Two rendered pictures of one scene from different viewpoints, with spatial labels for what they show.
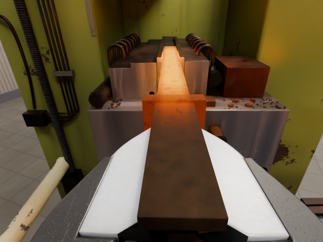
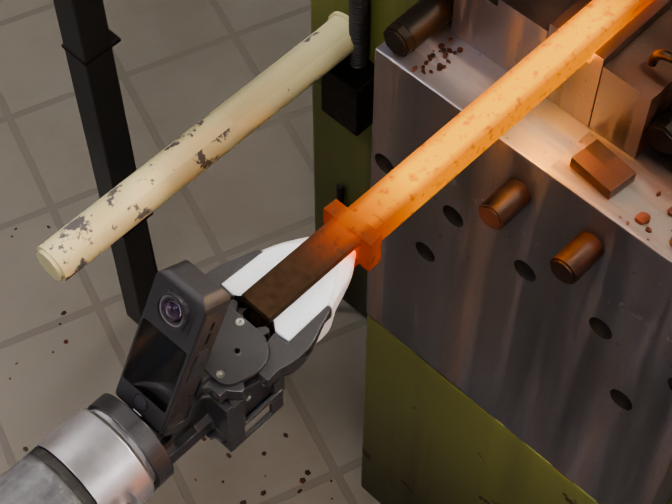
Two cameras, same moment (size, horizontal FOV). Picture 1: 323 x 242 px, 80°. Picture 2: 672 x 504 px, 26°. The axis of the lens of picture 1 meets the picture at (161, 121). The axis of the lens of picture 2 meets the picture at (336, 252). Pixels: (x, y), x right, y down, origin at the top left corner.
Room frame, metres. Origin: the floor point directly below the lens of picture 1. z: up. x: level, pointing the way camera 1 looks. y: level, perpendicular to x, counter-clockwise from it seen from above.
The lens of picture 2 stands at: (-0.31, -0.39, 1.87)
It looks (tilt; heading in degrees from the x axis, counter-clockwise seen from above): 57 degrees down; 42
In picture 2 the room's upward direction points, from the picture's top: straight up
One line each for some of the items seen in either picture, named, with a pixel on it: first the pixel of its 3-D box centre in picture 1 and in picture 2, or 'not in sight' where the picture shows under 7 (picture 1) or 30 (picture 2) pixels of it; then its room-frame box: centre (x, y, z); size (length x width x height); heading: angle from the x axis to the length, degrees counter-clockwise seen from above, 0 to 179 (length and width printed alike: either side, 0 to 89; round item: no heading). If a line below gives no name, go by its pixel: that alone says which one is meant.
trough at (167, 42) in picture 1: (169, 45); not in sight; (0.60, -0.03, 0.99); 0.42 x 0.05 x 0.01; 178
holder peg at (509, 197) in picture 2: not in sight; (504, 204); (0.31, -0.03, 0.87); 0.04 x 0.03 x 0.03; 178
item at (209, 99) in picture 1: (203, 101); (602, 169); (0.36, -0.08, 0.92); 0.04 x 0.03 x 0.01; 81
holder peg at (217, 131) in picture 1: (217, 136); (576, 257); (0.31, -0.10, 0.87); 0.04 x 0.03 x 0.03; 178
